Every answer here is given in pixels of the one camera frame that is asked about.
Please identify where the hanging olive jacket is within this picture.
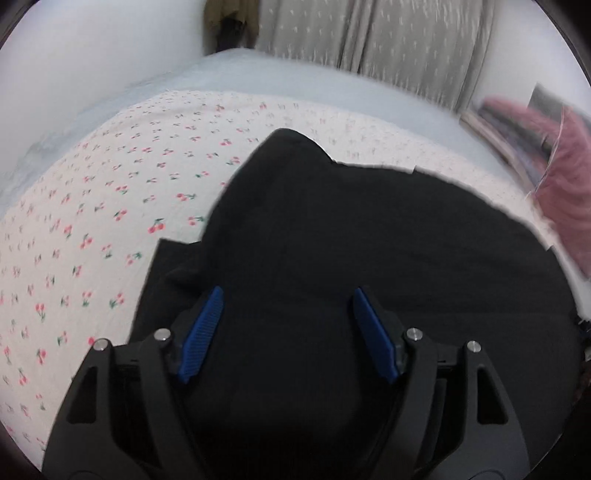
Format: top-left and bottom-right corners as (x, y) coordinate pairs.
(203, 0), (260, 52)

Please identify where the black buttoned coat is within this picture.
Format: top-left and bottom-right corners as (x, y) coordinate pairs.
(129, 128), (583, 480)

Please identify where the cherry print blanket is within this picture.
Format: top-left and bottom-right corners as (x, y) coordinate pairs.
(0, 90), (585, 467)

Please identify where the light blue bed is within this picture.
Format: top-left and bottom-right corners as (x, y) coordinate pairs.
(0, 48), (513, 217)

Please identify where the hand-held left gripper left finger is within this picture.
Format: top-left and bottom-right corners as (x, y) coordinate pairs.
(44, 285), (225, 480)

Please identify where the grey patterned curtain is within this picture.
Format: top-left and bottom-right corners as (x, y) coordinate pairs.
(254, 0), (497, 116)

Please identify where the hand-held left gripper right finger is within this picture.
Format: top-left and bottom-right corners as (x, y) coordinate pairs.
(353, 286), (532, 480)

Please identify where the pink pillow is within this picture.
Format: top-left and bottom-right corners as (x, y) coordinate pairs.
(482, 96), (591, 278)

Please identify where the grey pillow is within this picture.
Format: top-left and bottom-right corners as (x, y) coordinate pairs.
(529, 82), (571, 116)

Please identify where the stack of folded clothes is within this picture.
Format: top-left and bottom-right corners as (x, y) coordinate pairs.
(459, 99), (555, 192)

